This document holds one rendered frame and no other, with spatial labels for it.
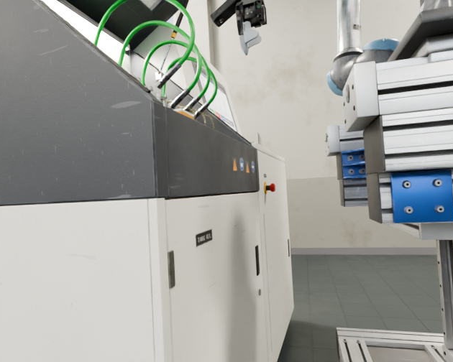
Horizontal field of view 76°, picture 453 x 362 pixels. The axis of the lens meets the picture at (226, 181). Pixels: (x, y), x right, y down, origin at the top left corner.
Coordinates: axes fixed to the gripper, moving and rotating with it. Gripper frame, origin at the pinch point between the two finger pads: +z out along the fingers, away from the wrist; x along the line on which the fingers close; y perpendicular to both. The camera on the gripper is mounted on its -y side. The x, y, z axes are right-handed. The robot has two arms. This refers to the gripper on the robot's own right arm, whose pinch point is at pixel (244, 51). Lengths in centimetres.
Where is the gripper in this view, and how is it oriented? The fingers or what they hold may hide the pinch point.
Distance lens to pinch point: 99.5
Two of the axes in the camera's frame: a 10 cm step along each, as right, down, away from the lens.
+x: 3.4, 0.1, 9.4
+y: 9.4, -0.6, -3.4
